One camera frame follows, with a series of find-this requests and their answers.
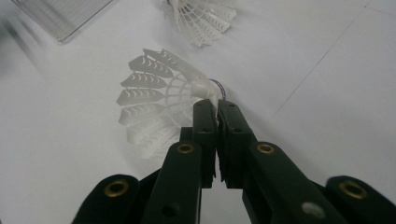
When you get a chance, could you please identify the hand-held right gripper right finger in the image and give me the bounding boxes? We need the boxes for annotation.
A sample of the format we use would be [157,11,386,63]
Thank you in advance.
[217,99,349,224]

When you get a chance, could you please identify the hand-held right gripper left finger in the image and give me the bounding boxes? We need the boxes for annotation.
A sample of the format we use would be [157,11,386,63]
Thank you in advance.
[141,99,218,224]

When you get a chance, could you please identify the white shuttlecock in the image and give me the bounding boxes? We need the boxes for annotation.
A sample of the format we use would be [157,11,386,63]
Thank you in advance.
[160,0,237,49]
[115,48,227,169]

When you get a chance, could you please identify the clear plastic tray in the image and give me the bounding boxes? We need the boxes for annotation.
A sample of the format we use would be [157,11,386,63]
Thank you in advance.
[12,0,114,44]

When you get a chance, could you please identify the white table sheet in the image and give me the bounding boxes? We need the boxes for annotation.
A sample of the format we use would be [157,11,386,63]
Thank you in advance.
[0,0,396,224]

